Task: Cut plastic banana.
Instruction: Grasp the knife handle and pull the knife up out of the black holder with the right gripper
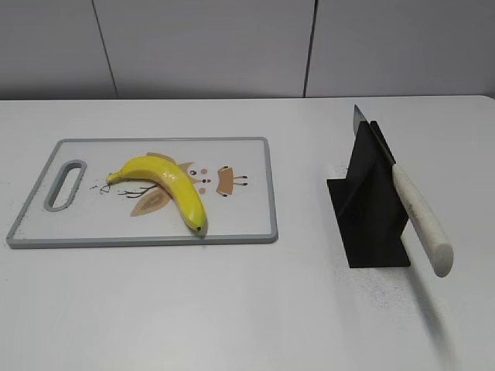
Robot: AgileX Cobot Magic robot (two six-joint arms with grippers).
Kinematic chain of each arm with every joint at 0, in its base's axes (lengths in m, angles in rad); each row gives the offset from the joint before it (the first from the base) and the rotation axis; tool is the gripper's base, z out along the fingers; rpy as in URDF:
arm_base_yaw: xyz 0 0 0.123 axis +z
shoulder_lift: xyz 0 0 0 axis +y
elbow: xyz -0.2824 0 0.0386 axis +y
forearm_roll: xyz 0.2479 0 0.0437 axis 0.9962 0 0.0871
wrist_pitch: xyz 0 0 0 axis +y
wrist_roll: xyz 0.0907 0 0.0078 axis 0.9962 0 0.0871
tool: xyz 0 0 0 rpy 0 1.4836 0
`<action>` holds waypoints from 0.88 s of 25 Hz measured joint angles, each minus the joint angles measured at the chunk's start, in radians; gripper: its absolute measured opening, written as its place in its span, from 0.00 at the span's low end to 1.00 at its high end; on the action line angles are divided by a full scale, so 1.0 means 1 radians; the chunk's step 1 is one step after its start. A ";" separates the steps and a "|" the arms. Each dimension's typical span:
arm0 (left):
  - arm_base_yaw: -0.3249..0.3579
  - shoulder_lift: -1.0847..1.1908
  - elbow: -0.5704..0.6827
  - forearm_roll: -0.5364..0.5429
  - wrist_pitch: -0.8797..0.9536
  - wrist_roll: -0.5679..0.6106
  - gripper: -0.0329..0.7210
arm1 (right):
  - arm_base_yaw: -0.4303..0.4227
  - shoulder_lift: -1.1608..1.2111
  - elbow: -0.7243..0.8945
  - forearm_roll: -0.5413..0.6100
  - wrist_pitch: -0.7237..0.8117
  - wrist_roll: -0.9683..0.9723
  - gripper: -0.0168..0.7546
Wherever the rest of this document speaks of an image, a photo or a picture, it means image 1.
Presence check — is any yellow plastic banana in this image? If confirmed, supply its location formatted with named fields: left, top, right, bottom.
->
left=106, top=155, right=207, bottom=234

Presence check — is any white handled cleaver knife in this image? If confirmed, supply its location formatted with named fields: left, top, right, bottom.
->
left=353, top=104, right=454, bottom=277

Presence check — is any black knife stand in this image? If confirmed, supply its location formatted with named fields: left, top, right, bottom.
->
left=326, top=121, right=411, bottom=268

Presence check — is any grey rimmed white cutting board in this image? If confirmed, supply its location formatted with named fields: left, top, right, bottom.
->
left=6, top=137, right=278, bottom=249

